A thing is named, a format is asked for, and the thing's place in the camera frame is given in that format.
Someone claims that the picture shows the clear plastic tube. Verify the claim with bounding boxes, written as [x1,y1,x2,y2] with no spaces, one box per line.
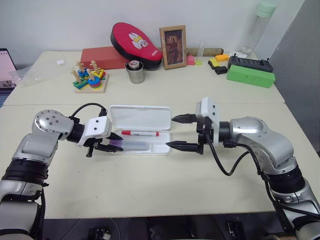
[198,40,206,62]

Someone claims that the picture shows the clear bottle green lid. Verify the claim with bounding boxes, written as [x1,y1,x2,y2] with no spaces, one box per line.
[240,0,277,55]

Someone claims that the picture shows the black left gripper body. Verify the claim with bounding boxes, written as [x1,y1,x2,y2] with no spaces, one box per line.
[83,135,112,158]

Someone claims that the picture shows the orange small block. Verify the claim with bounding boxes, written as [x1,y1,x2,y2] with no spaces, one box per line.
[214,53,230,63]

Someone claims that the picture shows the wooden shape stacking toy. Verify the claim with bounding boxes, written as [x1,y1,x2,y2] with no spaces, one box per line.
[70,59,111,95]

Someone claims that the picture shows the wooden framed portrait picture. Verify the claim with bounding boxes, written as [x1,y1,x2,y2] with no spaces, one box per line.
[158,24,188,71]

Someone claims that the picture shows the purple translucent marker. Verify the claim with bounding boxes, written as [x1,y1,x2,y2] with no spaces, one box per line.
[111,139,151,152]

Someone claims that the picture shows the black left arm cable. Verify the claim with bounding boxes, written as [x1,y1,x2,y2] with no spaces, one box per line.
[69,102,109,120]

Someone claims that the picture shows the red marker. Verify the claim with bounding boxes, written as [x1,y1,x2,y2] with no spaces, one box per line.
[121,129,160,138]

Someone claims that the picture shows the yellow black small block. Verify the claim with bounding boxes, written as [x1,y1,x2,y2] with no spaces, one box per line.
[207,58,221,69]

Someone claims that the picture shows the red black boxing pad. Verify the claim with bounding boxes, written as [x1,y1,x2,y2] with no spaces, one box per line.
[110,22,164,72]

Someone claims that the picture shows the brown patterned roll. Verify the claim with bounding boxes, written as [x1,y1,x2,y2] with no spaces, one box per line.
[185,46,224,57]

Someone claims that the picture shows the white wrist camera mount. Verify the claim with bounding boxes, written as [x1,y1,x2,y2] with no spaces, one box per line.
[76,116,114,146]
[195,96,221,145]

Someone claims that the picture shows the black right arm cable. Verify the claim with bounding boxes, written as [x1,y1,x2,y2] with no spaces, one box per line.
[202,124,259,177]

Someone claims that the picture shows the green rectangular block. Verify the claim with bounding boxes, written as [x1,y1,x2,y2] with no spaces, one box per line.
[226,64,277,89]

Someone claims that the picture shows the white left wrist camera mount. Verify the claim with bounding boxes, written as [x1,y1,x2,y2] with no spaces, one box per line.
[76,116,114,146]

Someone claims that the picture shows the red rectangular block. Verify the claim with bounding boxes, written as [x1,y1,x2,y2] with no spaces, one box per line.
[80,46,131,71]

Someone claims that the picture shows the metal cup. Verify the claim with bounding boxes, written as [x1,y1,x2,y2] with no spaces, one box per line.
[124,60,146,85]

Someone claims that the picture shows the clear plastic bag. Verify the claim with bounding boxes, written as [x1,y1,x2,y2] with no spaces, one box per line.
[8,53,84,87]

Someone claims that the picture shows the dark box under table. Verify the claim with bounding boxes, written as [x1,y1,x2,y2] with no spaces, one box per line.
[227,219,245,240]
[87,225,112,240]

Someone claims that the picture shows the white pencil case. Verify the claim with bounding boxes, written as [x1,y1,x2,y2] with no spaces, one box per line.
[108,104,173,157]

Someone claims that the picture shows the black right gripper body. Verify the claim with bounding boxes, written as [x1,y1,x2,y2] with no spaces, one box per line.
[195,114,214,155]

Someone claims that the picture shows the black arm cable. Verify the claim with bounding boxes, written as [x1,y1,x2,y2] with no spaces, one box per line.
[69,102,109,120]
[202,124,259,177]

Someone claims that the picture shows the black remote controller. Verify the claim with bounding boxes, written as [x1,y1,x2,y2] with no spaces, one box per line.
[228,55,275,74]

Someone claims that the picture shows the laptop with pink screen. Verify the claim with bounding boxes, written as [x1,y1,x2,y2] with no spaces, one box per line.
[0,48,17,106]

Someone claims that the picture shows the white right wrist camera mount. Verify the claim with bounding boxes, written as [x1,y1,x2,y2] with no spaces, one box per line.
[195,96,221,145]

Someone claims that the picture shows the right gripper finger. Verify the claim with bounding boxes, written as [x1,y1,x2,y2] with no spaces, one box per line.
[165,140,201,152]
[171,113,199,124]

